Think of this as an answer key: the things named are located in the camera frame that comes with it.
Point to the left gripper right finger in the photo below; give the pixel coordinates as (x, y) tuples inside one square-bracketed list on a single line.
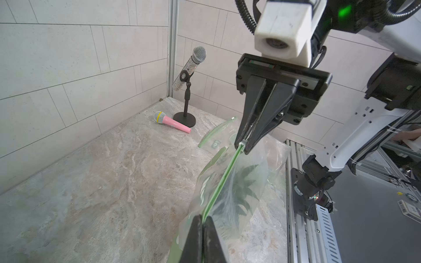
[(212, 248)]

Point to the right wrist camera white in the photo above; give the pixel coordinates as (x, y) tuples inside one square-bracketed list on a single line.
[(285, 28)]

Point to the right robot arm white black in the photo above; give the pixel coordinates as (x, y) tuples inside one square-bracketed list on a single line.
[(392, 91)]

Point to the pineapple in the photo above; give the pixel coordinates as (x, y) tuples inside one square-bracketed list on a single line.
[(233, 206)]

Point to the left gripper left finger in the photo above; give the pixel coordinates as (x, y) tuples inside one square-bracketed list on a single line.
[(192, 251)]

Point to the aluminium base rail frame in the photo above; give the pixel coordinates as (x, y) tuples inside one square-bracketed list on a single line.
[(369, 215)]

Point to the pink toy microphone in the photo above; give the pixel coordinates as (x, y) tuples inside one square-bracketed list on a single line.
[(161, 118)]

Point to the black microphone stand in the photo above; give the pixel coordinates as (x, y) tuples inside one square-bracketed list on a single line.
[(185, 117)]

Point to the clear zip-top bag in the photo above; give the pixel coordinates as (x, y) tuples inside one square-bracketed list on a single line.
[(270, 157)]

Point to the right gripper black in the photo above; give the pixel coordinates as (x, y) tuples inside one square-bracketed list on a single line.
[(275, 91)]

